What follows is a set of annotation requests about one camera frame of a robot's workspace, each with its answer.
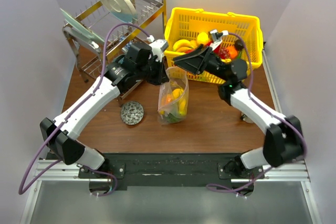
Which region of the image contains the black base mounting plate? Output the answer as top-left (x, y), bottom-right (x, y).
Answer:
top-left (78, 152), bottom-right (266, 192)

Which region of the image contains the dark purple plum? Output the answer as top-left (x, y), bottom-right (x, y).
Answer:
top-left (234, 39), bottom-right (244, 51)

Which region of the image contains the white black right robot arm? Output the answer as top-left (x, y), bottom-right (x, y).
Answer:
top-left (173, 47), bottom-right (307, 178)

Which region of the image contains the aluminium frame rail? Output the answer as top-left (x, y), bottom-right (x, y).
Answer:
top-left (19, 155), bottom-right (85, 224)

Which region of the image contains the purple grape bunch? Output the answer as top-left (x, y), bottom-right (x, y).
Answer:
top-left (218, 48), bottom-right (230, 59)

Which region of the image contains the clear zip top bag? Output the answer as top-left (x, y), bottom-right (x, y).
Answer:
top-left (158, 67), bottom-right (189, 124)

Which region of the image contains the black white floral bowl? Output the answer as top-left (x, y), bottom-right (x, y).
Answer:
top-left (120, 101), bottom-right (144, 125)

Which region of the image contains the cream metal cup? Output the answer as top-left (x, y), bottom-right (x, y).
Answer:
top-left (240, 113), bottom-right (254, 124)

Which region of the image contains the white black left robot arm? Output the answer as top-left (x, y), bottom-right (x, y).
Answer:
top-left (40, 39), bottom-right (169, 178)

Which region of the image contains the yellow banana bunch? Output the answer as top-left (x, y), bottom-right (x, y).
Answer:
top-left (173, 39), bottom-right (194, 52)

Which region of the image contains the yellow pear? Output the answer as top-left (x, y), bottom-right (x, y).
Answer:
top-left (196, 32), bottom-right (211, 45)

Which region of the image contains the white round plate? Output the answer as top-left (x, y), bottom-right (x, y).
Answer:
top-left (100, 0), bottom-right (138, 23)

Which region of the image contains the light green plate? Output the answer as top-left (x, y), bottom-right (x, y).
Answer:
top-left (60, 8), bottom-right (104, 44)

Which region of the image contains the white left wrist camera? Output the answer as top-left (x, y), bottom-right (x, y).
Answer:
top-left (147, 35), bottom-right (169, 62)

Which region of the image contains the yellow plastic basket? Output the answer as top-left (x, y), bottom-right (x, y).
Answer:
top-left (164, 7), bottom-right (264, 69)

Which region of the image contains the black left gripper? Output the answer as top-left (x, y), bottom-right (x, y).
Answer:
top-left (136, 55), bottom-right (169, 86)

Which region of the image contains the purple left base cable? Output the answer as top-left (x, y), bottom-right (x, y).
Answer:
top-left (89, 168), bottom-right (118, 197)

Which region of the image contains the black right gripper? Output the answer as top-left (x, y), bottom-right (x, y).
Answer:
top-left (173, 44), bottom-right (230, 82)

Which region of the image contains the steel dish rack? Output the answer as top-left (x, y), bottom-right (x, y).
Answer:
top-left (62, 0), bottom-right (167, 83)

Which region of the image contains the green leafy vegetable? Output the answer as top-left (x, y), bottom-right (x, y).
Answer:
top-left (164, 113), bottom-right (182, 124)

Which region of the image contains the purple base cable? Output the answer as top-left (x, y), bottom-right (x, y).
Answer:
top-left (205, 168), bottom-right (271, 194)
top-left (89, 168), bottom-right (118, 197)

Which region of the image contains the blue chevron mug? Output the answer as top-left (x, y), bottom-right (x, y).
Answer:
top-left (123, 40), bottom-right (134, 51)

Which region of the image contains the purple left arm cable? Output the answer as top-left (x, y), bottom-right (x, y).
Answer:
top-left (18, 23), bottom-right (154, 195)

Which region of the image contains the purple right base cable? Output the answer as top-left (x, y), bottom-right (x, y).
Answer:
top-left (205, 168), bottom-right (271, 194)

